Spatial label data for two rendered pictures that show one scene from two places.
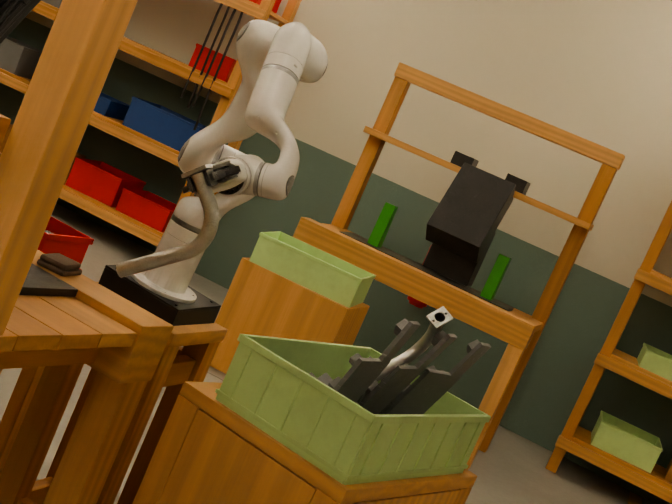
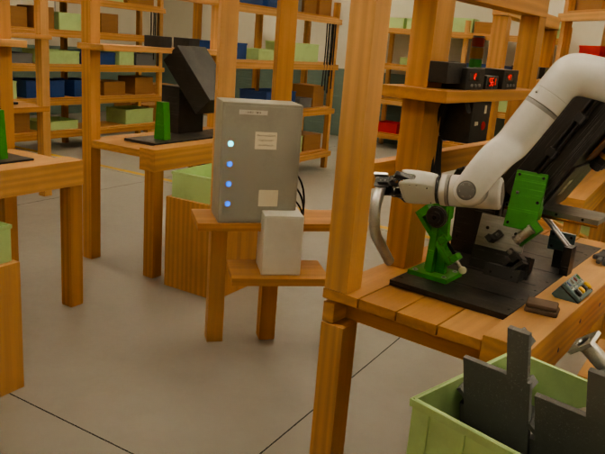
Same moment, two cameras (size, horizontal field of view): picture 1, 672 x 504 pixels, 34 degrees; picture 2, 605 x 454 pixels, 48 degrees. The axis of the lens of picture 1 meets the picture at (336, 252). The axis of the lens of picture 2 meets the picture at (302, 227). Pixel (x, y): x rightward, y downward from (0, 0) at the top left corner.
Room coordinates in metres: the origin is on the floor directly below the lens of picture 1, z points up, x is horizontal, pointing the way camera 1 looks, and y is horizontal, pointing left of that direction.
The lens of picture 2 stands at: (2.37, -1.51, 1.65)
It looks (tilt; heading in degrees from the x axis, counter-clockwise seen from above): 15 degrees down; 104
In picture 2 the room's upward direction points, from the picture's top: 5 degrees clockwise
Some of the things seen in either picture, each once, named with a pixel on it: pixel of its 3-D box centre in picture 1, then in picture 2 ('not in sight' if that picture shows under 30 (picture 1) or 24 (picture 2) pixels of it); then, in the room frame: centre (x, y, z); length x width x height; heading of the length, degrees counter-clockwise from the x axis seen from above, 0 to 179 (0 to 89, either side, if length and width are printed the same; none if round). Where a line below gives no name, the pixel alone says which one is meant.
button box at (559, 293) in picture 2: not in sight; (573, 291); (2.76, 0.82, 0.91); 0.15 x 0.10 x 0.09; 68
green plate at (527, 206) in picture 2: not in sight; (528, 199); (2.58, 1.02, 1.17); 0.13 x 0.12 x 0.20; 68
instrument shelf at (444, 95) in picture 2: not in sight; (468, 92); (2.31, 1.21, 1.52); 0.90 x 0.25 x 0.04; 68
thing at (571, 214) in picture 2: not in sight; (550, 210); (2.68, 1.15, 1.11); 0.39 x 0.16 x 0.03; 158
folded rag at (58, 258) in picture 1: (60, 264); (542, 306); (2.64, 0.61, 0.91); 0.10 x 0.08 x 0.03; 168
